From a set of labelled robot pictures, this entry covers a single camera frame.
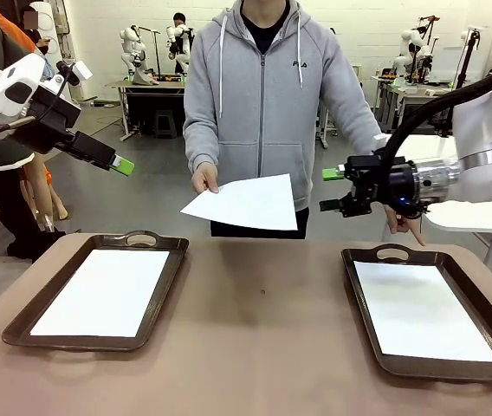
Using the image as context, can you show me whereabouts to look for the person's left hand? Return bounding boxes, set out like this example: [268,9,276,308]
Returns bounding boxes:
[383,203,426,248]

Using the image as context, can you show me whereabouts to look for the person's right forearm gray sleeve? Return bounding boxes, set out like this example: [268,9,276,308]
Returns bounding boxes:
[184,125,223,174]

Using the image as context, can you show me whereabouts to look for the beige mannequin legs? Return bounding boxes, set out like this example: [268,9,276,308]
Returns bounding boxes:
[23,155,68,233]

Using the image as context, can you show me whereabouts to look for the background workbench black panel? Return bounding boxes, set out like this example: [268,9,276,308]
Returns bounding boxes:
[106,74,189,142]

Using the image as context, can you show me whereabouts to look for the brown plastic serving tray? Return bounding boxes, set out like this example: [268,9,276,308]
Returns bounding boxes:
[340,243,492,384]
[1,229,190,353]

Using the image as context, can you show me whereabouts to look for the white A4 paper sheet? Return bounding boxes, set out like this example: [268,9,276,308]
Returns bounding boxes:
[353,260,492,364]
[179,172,299,232]
[29,249,171,339]

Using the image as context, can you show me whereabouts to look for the black corrugated cable hose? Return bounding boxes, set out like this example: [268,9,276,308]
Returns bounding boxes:
[379,67,492,174]

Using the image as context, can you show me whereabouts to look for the standing person in black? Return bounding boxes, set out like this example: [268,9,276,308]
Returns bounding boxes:
[172,12,195,75]

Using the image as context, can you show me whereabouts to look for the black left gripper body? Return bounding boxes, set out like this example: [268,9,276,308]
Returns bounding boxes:
[10,83,117,172]

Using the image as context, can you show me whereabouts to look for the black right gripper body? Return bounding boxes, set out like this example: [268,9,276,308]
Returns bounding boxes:
[353,148,417,214]

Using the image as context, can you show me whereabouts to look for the person in gray hoodie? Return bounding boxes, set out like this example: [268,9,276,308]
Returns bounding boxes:
[183,0,385,239]

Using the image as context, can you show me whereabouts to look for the black stool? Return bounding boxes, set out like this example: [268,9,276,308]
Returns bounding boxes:
[153,109,178,140]

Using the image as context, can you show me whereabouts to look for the person in orange jacket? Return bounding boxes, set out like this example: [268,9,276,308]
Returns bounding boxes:
[0,0,56,88]

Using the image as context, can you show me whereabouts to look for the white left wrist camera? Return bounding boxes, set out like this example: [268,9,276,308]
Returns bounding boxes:
[56,60,94,87]

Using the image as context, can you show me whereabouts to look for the person's right hand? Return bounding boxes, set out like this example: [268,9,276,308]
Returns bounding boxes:
[191,163,221,195]

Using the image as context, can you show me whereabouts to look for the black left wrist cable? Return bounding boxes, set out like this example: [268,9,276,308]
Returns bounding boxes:
[0,75,68,135]

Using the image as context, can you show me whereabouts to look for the white side table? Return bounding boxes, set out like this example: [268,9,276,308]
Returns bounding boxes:
[373,133,492,274]

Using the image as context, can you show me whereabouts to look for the person's left forearm gray sleeve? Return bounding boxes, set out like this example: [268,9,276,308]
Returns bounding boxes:
[340,107,388,157]

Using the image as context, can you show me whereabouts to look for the long background table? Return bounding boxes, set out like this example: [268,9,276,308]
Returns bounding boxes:
[375,75,455,135]

